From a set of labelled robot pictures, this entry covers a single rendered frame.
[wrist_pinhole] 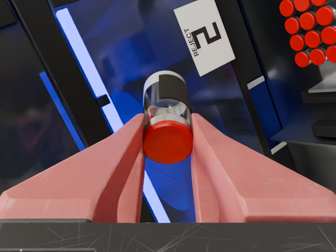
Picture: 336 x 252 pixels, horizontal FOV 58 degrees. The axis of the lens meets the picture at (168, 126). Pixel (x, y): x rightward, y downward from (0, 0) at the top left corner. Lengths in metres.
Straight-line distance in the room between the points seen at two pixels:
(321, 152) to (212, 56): 0.26
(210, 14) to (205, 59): 0.06
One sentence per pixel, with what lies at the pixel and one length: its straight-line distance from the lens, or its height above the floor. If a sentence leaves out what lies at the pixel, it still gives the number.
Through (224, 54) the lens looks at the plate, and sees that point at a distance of 0.41.
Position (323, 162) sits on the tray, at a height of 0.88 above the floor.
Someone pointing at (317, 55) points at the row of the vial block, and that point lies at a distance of 0.42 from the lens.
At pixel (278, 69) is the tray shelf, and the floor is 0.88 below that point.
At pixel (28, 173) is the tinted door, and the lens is 0.34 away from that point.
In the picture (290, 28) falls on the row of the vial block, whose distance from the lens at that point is 0.43.
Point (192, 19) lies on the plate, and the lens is 0.39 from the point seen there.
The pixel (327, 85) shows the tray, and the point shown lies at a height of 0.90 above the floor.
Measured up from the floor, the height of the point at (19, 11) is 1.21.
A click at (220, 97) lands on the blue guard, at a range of 0.40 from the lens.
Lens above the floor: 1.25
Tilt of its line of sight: 22 degrees down
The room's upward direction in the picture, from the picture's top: 120 degrees counter-clockwise
